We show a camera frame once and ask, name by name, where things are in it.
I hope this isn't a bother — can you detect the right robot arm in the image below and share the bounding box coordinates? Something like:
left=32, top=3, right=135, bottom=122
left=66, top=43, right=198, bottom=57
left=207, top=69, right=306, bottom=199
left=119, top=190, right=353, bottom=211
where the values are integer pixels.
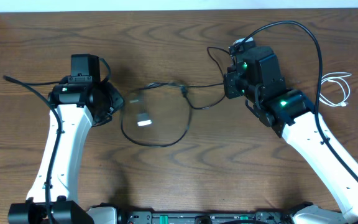
left=224, top=42, right=358, bottom=223

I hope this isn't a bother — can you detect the camera cable black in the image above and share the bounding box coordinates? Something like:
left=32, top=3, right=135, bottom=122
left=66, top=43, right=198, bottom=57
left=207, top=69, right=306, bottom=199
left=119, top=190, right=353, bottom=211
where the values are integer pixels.
left=2, top=75, right=65, bottom=224
left=229, top=20, right=358, bottom=183

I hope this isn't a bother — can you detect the right camera cable black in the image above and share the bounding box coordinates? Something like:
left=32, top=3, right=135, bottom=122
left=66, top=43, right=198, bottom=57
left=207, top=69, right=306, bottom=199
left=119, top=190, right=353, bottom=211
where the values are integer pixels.
left=229, top=20, right=358, bottom=183

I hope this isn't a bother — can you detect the white usb cable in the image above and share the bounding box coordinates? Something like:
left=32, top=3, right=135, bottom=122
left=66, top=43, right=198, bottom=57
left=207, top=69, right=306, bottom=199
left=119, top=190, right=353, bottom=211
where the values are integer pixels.
left=318, top=72, right=352, bottom=108

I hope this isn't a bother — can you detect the left camera cable black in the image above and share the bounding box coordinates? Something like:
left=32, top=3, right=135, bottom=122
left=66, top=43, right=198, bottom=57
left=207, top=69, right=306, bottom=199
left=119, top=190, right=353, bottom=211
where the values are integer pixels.
left=2, top=75, right=65, bottom=224

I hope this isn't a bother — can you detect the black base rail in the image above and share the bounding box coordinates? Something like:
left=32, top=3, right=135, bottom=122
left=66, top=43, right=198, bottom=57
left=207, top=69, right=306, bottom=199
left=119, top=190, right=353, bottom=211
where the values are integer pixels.
left=116, top=211, right=293, bottom=224

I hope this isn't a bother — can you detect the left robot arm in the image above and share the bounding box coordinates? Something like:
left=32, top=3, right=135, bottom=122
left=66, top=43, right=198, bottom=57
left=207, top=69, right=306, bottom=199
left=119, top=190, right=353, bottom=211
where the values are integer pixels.
left=8, top=54, right=124, bottom=223

